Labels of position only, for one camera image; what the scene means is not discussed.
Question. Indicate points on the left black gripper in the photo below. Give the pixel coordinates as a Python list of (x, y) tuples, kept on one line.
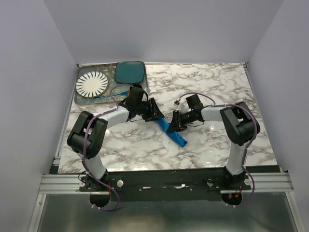
[(157, 113)]

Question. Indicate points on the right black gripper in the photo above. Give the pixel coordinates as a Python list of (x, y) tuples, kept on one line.
[(174, 125)]

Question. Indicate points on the blue cloth napkin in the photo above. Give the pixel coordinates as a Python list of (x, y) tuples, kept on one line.
[(174, 136)]

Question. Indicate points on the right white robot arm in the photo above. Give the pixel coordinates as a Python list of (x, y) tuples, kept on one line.
[(240, 125)]

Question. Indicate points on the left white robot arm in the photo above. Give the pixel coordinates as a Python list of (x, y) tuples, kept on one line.
[(87, 135)]

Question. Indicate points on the orange brown mug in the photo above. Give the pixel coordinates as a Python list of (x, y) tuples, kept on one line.
[(137, 85)]

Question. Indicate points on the blue plastic fork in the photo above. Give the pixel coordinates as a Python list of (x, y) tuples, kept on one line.
[(118, 94)]

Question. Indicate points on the green patterned tray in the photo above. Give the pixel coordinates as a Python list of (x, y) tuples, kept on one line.
[(113, 87)]

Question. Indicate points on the teal square plate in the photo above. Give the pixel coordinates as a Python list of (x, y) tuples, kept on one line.
[(129, 72)]

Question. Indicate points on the white striped round plate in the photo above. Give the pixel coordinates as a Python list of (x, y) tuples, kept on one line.
[(91, 84)]

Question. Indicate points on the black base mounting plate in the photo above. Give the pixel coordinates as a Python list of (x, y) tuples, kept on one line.
[(212, 184)]

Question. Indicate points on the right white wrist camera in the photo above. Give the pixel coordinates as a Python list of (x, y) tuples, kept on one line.
[(180, 106)]

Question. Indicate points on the aluminium frame rail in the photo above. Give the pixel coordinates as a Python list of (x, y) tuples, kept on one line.
[(59, 184)]

